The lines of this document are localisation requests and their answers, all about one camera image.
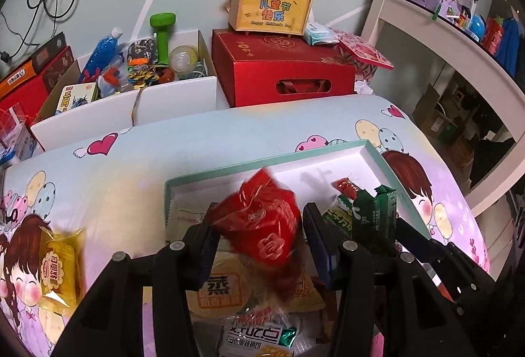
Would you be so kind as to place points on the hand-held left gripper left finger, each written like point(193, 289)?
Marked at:
point(207, 258)

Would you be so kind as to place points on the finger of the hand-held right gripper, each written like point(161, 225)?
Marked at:
point(410, 236)

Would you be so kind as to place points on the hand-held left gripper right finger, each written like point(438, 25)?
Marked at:
point(324, 258)

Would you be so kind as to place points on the dark green snack packet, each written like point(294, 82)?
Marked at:
point(375, 217)

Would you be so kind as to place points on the red snack packet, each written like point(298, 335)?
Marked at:
point(262, 226)

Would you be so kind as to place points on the teal-rimmed white tray box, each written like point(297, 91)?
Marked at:
point(320, 164)

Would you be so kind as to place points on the round cake clear packet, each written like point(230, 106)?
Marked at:
point(223, 293)

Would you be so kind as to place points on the light green snack packet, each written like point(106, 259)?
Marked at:
point(338, 217)

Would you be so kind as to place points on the white red-labelled snack packet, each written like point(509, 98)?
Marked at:
point(184, 217)

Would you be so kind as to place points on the small red candy packet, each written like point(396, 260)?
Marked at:
point(348, 188)

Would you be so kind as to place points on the white green-trimmed snack packet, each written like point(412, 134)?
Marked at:
point(254, 336)

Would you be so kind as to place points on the cartoon printed tablecloth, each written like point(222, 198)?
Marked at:
point(205, 152)

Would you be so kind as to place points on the brown cardboard box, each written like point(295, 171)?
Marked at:
point(434, 115)

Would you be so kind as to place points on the yellow snack packet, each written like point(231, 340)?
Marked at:
point(61, 271)

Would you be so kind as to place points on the white cardboard box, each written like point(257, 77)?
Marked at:
point(176, 99)

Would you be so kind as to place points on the red patterned pouch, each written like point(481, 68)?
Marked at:
point(363, 51)

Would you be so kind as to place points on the large red gift box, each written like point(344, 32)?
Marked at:
point(254, 66)

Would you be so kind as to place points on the clear round bottle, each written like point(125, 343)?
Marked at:
point(182, 58)

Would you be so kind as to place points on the yellow card box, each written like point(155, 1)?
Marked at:
point(76, 97)

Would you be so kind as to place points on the blue bag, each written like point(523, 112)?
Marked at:
point(508, 43)

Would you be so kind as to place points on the blue and white carton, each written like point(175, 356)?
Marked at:
point(18, 146)

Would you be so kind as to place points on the pale blue wet wipes pack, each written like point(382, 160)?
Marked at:
point(320, 34)

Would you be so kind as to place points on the white shelf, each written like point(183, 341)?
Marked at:
point(410, 15)

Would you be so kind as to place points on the green dumbbell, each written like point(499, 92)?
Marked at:
point(162, 37)

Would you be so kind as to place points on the blue water bottle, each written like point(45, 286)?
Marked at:
point(100, 51)

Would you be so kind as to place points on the plain red box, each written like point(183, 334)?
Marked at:
point(24, 92)

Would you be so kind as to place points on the orange and black box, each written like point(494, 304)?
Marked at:
point(37, 62)

